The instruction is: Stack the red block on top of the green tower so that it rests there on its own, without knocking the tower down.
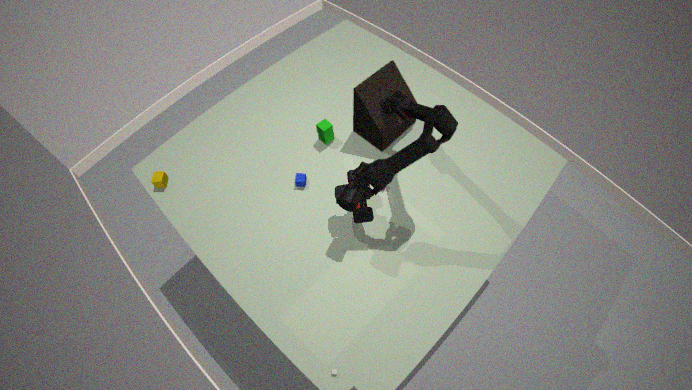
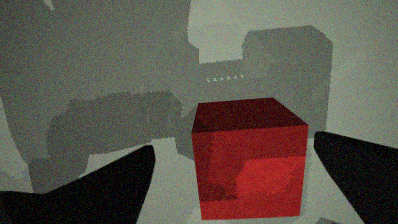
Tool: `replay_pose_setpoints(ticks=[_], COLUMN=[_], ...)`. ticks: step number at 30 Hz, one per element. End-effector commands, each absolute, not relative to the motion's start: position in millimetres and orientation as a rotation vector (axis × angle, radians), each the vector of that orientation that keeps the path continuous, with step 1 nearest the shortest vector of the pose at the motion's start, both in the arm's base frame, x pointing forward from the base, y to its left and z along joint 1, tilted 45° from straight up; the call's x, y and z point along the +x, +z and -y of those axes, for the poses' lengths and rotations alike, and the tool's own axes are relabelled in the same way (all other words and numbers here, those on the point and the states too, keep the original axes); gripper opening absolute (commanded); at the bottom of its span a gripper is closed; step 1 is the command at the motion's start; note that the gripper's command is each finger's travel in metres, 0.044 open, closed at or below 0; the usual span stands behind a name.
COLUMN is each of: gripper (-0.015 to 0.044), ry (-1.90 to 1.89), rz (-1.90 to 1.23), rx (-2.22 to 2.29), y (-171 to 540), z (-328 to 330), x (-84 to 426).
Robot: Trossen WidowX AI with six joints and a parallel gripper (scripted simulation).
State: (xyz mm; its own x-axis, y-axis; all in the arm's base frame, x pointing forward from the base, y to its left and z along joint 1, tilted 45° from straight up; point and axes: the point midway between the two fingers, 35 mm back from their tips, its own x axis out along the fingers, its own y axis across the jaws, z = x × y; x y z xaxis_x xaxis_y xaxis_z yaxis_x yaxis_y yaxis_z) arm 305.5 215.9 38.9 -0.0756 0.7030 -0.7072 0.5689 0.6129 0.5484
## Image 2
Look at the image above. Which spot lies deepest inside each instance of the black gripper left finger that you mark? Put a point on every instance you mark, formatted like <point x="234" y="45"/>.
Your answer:
<point x="112" y="195"/>

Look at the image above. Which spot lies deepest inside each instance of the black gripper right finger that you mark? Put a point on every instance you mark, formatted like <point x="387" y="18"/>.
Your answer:
<point x="365" y="172"/>

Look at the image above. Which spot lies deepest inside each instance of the red block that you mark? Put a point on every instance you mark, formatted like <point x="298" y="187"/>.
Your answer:
<point x="249" y="159"/>

